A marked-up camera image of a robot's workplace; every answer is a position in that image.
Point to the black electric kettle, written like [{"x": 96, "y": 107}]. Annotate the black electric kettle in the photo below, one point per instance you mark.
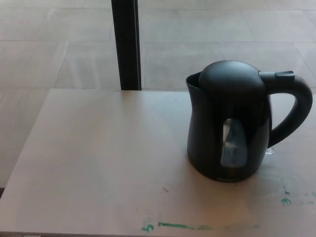
[{"x": 209, "y": 138}]

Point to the black vertical post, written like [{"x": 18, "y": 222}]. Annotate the black vertical post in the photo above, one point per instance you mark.
[{"x": 127, "y": 49}]

